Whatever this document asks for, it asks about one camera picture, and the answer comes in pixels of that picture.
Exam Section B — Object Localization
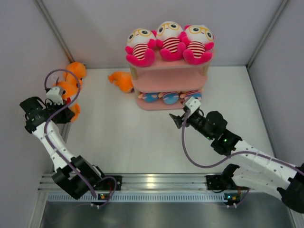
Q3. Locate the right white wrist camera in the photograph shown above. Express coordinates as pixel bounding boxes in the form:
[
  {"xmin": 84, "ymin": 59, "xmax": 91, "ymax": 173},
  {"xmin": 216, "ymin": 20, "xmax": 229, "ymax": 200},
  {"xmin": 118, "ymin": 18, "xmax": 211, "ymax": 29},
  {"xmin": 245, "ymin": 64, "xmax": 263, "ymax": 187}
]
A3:
[{"xmin": 183, "ymin": 97, "xmax": 201, "ymax": 117}]

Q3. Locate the black-haired doll plush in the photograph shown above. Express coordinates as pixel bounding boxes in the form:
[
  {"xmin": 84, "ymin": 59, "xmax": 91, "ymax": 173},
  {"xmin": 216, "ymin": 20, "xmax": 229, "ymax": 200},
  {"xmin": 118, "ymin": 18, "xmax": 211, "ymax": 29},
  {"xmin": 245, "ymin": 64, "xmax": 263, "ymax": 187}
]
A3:
[{"xmin": 158, "ymin": 91, "xmax": 180, "ymax": 105}]

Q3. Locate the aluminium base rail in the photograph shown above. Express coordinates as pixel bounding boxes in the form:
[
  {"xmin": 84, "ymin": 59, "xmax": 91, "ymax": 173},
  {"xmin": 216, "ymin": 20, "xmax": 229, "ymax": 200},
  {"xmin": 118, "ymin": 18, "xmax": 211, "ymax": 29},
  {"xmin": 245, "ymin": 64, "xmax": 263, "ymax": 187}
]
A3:
[{"xmin": 37, "ymin": 172, "xmax": 297, "ymax": 192}]

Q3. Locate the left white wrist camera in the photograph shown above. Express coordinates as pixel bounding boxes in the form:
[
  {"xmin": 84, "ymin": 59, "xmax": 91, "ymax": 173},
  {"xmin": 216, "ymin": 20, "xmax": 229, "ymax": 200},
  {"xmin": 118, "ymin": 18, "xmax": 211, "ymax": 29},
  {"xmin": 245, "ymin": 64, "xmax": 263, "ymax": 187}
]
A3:
[{"xmin": 46, "ymin": 86, "xmax": 64, "ymax": 105}]

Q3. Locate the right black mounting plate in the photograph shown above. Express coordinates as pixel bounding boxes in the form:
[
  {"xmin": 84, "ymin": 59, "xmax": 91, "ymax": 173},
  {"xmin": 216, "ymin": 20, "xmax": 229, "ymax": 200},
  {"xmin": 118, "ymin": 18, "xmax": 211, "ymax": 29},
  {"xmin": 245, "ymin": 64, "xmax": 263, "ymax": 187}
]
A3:
[{"xmin": 206, "ymin": 175, "xmax": 226, "ymax": 191}]

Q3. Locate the pink three-tier shelf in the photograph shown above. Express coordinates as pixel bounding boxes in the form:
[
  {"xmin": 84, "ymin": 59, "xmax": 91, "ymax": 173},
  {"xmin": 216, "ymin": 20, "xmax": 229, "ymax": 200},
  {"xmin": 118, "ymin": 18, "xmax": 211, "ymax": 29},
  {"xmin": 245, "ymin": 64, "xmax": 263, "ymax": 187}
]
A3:
[{"xmin": 129, "ymin": 49, "xmax": 212, "ymax": 111}]

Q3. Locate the blue-hat doll plush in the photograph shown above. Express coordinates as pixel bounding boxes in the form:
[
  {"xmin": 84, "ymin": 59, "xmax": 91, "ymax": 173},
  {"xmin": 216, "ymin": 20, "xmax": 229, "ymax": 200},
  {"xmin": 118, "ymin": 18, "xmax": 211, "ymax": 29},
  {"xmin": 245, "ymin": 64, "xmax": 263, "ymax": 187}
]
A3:
[{"xmin": 180, "ymin": 90, "xmax": 202, "ymax": 101}]

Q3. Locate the orange shark plush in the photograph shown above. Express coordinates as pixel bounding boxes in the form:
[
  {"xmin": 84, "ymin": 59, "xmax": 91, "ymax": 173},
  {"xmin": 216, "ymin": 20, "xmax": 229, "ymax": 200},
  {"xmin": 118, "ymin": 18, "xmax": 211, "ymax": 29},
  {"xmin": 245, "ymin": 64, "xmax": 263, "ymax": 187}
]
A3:
[
  {"xmin": 54, "ymin": 79, "xmax": 81, "ymax": 122},
  {"xmin": 64, "ymin": 62, "xmax": 87, "ymax": 89},
  {"xmin": 108, "ymin": 71, "xmax": 134, "ymax": 93}
]

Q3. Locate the white slotted cable duct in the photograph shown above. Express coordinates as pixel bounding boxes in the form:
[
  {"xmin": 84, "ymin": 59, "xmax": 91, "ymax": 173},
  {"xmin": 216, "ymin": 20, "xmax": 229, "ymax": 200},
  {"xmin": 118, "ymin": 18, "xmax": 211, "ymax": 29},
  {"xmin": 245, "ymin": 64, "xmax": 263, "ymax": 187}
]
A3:
[{"xmin": 47, "ymin": 192, "xmax": 239, "ymax": 203}]

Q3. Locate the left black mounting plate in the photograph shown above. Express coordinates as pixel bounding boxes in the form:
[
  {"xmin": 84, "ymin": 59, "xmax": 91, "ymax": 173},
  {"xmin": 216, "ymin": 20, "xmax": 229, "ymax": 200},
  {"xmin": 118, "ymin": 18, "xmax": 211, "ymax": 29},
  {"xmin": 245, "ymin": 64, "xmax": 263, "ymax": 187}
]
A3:
[{"xmin": 94, "ymin": 175, "xmax": 123, "ymax": 191}]

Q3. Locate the doll plush on bottom shelf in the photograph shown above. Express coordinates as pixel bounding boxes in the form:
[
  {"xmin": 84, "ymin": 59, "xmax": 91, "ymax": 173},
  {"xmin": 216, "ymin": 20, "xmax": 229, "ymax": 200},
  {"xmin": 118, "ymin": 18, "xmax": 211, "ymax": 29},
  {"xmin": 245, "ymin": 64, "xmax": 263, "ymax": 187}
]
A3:
[{"xmin": 138, "ymin": 93, "xmax": 159, "ymax": 103}]

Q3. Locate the pink panda plush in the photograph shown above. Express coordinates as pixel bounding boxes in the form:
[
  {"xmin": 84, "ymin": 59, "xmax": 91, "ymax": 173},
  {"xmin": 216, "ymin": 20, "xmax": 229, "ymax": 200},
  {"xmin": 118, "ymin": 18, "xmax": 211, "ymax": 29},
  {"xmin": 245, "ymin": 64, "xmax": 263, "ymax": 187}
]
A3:
[
  {"xmin": 182, "ymin": 25, "xmax": 215, "ymax": 65},
  {"xmin": 155, "ymin": 21, "xmax": 186, "ymax": 61},
  {"xmin": 125, "ymin": 28, "xmax": 156, "ymax": 67}
]

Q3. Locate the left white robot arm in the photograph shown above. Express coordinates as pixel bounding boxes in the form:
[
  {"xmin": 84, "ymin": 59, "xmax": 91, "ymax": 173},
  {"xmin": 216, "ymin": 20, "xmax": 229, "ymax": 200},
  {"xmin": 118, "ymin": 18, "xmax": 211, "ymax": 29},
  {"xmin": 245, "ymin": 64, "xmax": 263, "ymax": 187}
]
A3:
[{"xmin": 19, "ymin": 96, "xmax": 107, "ymax": 200}]

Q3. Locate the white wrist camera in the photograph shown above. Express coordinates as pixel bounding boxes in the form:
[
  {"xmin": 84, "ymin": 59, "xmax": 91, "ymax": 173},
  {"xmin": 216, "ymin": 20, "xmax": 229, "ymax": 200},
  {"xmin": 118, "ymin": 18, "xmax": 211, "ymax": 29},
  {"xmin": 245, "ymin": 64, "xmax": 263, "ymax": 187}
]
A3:
[
  {"xmin": 46, "ymin": 86, "xmax": 64, "ymax": 105},
  {"xmin": 183, "ymin": 97, "xmax": 201, "ymax": 117}
]

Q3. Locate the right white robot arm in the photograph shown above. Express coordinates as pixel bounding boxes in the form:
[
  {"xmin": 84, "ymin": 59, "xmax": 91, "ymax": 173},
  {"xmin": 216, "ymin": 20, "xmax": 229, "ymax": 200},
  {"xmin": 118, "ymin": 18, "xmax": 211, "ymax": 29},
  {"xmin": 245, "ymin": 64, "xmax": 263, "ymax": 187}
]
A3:
[{"xmin": 169, "ymin": 108, "xmax": 304, "ymax": 213}]

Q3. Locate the black mounting plate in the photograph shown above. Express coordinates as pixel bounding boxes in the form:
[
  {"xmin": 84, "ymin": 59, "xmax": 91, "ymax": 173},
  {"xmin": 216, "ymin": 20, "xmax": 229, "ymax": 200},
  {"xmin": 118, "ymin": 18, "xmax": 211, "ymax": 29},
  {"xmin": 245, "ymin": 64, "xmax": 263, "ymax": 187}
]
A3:
[
  {"xmin": 206, "ymin": 175, "xmax": 226, "ymax": 191},
  {"xmin": 94, "ymin": 175, "xmax": 123, "ymax": 191}
]

